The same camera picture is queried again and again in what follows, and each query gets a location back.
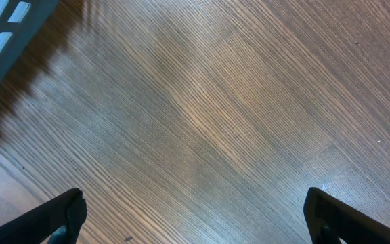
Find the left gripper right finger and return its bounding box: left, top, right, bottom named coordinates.
left=303, top=187, right=390, bottom=244

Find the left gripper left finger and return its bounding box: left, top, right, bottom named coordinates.
left=0, top=188, right=87, bottom=244

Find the grey plastic shopping basket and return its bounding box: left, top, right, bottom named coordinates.
left=0, top=0, right=58, bottom=82

